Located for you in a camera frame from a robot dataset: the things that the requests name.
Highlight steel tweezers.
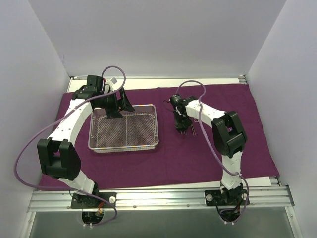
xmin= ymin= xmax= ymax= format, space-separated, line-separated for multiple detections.
xmin=191 ymin=124 xmax=196 ymax=136

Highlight metal mesh instrument tray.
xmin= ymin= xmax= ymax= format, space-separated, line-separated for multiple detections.
xmin=88 ymin=104 xmax=159 ymax=153

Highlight purple surgical wrap cloth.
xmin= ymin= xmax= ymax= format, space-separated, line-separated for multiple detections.
xmin=37 ymin=83 xmax=280 ymax=192

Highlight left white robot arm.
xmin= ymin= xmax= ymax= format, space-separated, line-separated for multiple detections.
xmin=37 ymin=86 xmax=134 ymax=208

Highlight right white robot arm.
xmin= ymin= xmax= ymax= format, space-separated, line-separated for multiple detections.
xmin=169 ymin=94 xmax=247 ymax=205

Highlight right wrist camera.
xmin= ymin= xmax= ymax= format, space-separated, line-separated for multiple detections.
xmin=169 ymin=93 xmax=183 ymax=108

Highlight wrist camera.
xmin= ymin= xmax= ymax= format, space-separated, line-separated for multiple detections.
xmin=169 ymin=93 xmax=183 ymax=108
xmin=86 ymin=75 xmax=104 ymax=91

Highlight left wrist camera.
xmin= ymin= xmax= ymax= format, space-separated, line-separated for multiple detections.
xmin=86 ymin=75 xmax=104 ymax=91

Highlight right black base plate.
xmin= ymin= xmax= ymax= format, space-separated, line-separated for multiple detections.
xmin=204 ymin=189 xmax=250 ymax=207

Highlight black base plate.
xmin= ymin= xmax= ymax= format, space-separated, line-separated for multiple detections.
xmin=70 ymin=192 xmax=117 ymax=209
xmin=204 ymin=189 xmax=250 ymax=207

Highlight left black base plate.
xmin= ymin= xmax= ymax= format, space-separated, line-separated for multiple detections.
xmin=70 ymin=192 xmax=117 ymax=209

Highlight aluminium front rail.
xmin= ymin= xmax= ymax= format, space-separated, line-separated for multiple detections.
xmin=27 ymin=186 xmax=294 ymax=212

